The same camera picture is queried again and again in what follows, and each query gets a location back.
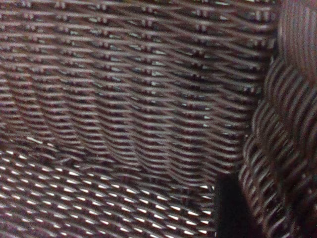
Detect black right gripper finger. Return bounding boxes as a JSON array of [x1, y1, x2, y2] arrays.
[[214, 173, 254, 238]]

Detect black woven wicker basket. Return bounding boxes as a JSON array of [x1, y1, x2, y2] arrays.
[[0, 0, 317, 238]]

